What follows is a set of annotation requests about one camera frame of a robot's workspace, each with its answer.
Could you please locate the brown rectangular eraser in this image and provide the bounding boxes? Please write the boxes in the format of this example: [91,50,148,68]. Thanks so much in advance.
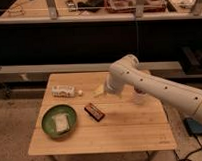
[84,103,105,121]

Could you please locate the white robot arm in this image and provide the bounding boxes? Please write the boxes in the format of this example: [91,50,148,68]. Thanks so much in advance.
[94,54,202,124]

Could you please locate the white plastic bottle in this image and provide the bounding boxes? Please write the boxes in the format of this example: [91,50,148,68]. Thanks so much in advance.
[52,85,83,97]

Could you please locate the white sponge in bowl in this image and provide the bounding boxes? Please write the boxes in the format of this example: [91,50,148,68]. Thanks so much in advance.
[53,113,69,133]

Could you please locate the green round bowl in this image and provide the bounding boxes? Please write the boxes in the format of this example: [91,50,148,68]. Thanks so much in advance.
[41,104,77,139]

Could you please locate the black object on shelf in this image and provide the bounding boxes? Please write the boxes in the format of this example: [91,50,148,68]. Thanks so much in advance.
[78,0,104,12]

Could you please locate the red tray on shelf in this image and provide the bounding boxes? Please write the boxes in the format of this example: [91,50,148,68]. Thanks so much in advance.
[105,0,167,13]

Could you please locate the blue box on floor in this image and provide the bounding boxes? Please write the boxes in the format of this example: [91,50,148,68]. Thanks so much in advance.
[183,118,202,136]

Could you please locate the wooden shelf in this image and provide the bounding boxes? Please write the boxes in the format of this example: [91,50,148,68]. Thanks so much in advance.
[0,0,202,24]

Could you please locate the black floor cable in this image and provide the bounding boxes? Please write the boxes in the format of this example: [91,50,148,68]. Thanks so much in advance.
[175,134,202,161]

